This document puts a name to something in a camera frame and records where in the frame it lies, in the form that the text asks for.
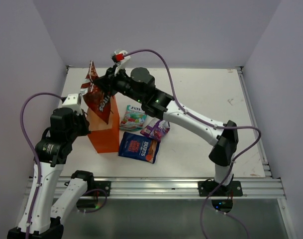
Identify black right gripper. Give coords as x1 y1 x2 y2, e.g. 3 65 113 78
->
94 64 145 104

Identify green Fox's candy bag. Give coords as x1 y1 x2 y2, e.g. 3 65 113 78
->
119 105 147 131

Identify red Doritos chip bag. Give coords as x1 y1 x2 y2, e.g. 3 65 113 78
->
80 60 111 124

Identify orange paper bag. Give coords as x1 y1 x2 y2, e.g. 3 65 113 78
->
87 97 119 153

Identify purple candy bag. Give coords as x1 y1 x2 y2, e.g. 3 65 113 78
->
140 118 170 142

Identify blue Burts chip bag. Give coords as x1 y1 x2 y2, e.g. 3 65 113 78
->
118 132 160 164

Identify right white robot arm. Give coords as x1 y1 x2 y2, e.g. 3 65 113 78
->
94 68 238 196

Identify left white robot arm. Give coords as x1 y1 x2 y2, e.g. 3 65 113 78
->
7 107 96 239

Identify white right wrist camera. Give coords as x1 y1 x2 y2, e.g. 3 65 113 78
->
111 49 131 76

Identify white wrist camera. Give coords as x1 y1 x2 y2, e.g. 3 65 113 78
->
111 49 131 76
62 94 83 115

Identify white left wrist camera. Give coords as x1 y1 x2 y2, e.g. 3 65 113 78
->
62 94 83 115

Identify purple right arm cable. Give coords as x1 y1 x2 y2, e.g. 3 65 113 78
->
126 48 263 239

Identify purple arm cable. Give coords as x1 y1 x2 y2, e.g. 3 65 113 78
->
126 48 263 239
19 92 67 239

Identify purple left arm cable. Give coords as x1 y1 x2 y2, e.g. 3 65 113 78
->
19 92 67 239

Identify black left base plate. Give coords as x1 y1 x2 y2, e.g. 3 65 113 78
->
86 180 111 197

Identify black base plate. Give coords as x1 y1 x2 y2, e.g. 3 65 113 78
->
86 180 111 197
198 179 243 197

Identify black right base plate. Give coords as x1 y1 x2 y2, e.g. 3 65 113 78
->
198 179 243 197

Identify aluminium right side rail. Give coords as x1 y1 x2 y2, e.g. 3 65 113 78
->
237 66 274 178

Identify aluminium mounting rail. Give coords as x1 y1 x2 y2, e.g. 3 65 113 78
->
95 177 286 199

